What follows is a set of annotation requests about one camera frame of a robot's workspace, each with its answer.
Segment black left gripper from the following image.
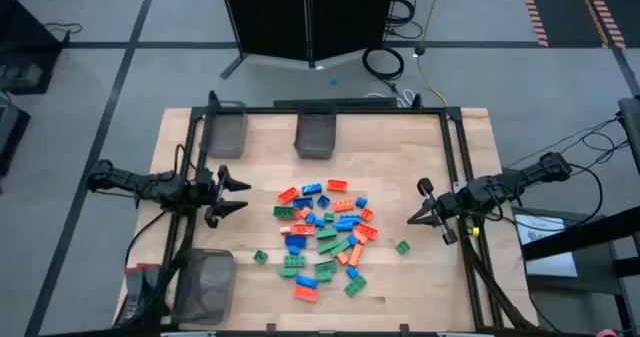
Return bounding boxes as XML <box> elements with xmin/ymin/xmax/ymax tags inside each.
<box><xmin>187</xmin><ymin>165</ymin><xmax>253</xmax><ymax>229</ymax></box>

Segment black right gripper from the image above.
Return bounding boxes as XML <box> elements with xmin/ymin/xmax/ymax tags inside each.
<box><xmin>406</xmin><ymin>176</ymin><xmax>481</xmax><ymax>246</ymax></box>

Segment grey mesh bin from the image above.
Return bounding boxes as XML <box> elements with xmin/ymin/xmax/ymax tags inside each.
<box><xmin>172</xmin><ymin>248</ymin><xmax>238</xmax><ymax>326</ymax></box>
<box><xmin>201</xmin><ymin>100</ymin><xmax>250</xmax><ymax>160</ymax></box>

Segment grey plastic bin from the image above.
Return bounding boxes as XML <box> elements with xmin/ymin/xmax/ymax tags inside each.
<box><xmin>293</xmin><ymin>107</ymin><xmax>338</xmax><ymax>161</ymax></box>

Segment black flat bar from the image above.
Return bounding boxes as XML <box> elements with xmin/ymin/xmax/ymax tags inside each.
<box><xmin>273</xmin><ymin>96</ymin><xmax>400</xmax><ymax>110</ymax></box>

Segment white paper sheet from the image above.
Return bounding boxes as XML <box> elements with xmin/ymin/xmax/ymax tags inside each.
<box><xmin>514</xmin><ymin>214</ymin><xmax>580</xmax><ymax>279</ymax></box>

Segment black side desk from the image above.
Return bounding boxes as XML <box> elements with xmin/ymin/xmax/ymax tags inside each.
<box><xmin>519</xmin><ymin>204</ymin><xmax>640</xmax><ymax>337</ymax></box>

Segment black folding partition screen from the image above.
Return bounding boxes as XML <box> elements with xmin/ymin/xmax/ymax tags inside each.
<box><xmin>218</xmin><ymin>0</ymin><xmax>400</xmax><ymax>81</ymax></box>

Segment black equipment case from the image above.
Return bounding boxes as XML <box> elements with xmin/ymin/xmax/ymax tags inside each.
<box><xmin>0</xmin><ymin>94</ymin><xmax>32</xmax><ymax>178</ymax></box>

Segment black cabinet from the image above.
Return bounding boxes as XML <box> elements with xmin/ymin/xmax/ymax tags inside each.
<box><xmin>0</xmin><ymin>0</ymin><xmax>65</xmax><ymax>97</ymax></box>

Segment black cable bundle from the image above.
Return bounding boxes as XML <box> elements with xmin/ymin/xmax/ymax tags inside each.
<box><xmin>457</xmin><ymin>215</ymin><xmax>539</xmax><ymax>334</ymax></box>
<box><xmin>149</xmin><ymin>211</ymin><xmax>199</xmax><ymax>328</ymax></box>

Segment white cable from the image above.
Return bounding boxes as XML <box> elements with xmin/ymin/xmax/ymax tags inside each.
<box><xmin>363</xmin><ymin>89</ymin><xmax>417</xmax><ymax>109</ymax></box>

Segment yellow cable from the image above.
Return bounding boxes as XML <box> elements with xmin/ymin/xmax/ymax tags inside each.
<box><xmin>416</xmin><ymin>0</ymin><xmax>451</xmax><ymax>108</ymax></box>

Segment coiled black cable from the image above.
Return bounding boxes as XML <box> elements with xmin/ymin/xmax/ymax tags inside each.
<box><xmin>361</xmin><ymin>45</ymin><xmax>406</xmax><ymax>82</ymax></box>

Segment black arm supply cables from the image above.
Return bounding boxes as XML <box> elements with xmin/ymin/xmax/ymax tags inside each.
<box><xmin>502</xmin><ymin>116</ymin><xmax>632</xmax><ymax>228</ymax></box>

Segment black floor cable bunch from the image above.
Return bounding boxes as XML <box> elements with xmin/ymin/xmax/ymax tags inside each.
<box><xmin>384</xmin><ymin>0</ymin><xmax>425</xmax><ymax>42</ymax></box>

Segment grey post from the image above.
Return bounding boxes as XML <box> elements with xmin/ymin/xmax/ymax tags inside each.
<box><xmin>618</xmin><ymin>95</ymin><xmax>640</xmax><ymax>176</ymax></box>

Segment thin black floor cable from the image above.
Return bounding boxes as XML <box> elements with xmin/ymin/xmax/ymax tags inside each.
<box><xmin>43</xmin><ymin>21</ymin><xmax>84</xmax><ymax>44</ymax></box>

